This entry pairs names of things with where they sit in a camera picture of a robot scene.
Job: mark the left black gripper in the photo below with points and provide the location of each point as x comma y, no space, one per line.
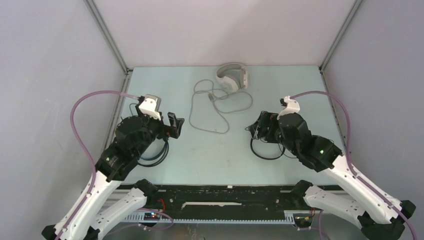
174,129

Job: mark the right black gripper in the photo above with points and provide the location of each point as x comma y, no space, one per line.
266,119

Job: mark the white over-ear headphones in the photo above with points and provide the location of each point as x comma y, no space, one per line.
233,77

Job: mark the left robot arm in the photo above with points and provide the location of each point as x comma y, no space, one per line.
133,136

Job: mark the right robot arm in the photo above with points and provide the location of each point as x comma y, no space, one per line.
378,215

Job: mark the black on-ear headphones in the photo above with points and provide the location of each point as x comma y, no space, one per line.
257,147

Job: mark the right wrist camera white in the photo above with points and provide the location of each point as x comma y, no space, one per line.
289,105

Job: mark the black headphones with blue cable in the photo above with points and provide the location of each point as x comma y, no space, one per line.
158,158

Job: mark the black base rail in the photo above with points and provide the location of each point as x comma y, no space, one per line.
228,203

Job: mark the right aluminium frame post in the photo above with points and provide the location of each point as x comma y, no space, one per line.
353,11

